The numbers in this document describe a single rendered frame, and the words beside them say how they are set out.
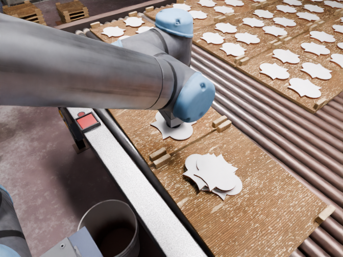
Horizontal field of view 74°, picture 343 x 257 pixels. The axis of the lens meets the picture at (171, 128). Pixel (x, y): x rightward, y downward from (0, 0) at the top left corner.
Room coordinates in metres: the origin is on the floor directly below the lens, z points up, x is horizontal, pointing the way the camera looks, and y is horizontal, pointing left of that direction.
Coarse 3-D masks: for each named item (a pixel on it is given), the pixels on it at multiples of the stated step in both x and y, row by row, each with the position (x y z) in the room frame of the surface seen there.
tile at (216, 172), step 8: (200, 160) 0.40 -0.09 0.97; (208, 160) 0.40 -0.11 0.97; (216, 160) 0.40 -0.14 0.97; (224, 160) 0.40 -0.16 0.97; (200, 168) 0.37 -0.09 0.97; (208, 168) 0.37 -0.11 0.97; (216, 168) 0.37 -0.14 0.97; (224, 168) 0.37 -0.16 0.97; (232, 168) 0.37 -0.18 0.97; (200, 176) 0.35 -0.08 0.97; (208, 176) 0.35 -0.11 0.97; (216, 176) 0.35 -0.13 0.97; (224, 176) 0.35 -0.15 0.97; (232, 176) 0.35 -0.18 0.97; (208, 184) 0.32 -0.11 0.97; (216, 184) 0.32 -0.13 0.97; (224, 184) 0.32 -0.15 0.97; (232, 184) 0.32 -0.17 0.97
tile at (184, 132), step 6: (156, 114) 0.50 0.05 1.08; (156, 120) 0.47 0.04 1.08; (162, 120) 0.47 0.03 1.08; (156, 126) 0.45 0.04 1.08; (162, 126) 0.45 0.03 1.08; (180, 126) 0.45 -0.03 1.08; (186, 126) 0.45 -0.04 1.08; (162, 132) 0.42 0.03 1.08; (168, 132) 0.42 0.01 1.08; (174, 132) 0.42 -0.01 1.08; (180, 132) 0.42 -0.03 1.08; (186, 132) 0.42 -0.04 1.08; (192, 132) 0.43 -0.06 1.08; (174, 138) 0.40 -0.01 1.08; (180, 138) 0.40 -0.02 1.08; (186, 138) 0.40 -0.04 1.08
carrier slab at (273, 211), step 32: (256, 160) 0.43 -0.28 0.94; (192, 192) 0.31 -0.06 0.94; (256, 192) 0.31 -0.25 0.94; (288, 192) 0.31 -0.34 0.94; (192, 224) 0.22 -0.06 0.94; (224, 224) 0.22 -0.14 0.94; (256, 224) 0.22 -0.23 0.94; (288, 224) 0.22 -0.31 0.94; (224, 256) 0.14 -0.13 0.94; (256, 256) 0.14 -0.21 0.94
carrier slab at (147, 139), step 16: (112, 112) 0.65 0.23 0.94; (128, 112) 0.65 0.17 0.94; (144, 112) 0.65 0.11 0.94; (208, 112) 0.65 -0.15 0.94; (128, 128) 0.57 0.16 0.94; (144, 128) 0.57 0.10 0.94; (208, 128) 0.57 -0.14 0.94; (144, 144) 0.49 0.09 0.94; (160, 144) 0.49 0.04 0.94; (176, 144) 0.49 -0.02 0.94; (144, 160) 0.43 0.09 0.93
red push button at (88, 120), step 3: (90, 114) 0.65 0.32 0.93; (84, 117) 0.63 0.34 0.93; (87, 117) 0.63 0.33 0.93; (90, 117) 0.63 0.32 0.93; (93, 117) 0.63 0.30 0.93; (78, 120) 0.62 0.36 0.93; (81, 120) 0.62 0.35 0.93; (84, 120) 0.62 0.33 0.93; (87, 120) 0.62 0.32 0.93; (90, 120) 0.62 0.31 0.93; (93, 120) 0.62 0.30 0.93; (81, 123) 0.60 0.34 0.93; (84, 123) 0.60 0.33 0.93; (87, 123) 0.60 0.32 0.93; (90, 123) 0.60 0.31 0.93; (93, 123) 0.60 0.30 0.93; (81, 126) 0.58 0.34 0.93; (84, 126) 0.58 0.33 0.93; (87, 126) 0.58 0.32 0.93
